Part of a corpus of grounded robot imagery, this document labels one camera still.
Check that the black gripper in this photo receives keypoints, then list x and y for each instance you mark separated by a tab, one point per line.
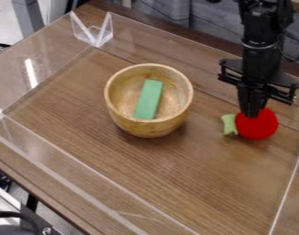
255	89

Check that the red plush fruit green leaf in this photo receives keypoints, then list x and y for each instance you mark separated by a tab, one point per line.
252	128

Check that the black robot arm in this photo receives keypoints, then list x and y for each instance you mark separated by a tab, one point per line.
266	19

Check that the green rectangular block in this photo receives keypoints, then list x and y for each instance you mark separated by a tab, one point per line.
148	99

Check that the wooden bowl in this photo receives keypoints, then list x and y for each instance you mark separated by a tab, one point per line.
121	92

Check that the clear acrylic tray enclosure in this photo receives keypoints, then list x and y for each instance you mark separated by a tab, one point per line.
111	134

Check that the black metal bracket with cable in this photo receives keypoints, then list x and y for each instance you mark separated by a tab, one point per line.
21	221

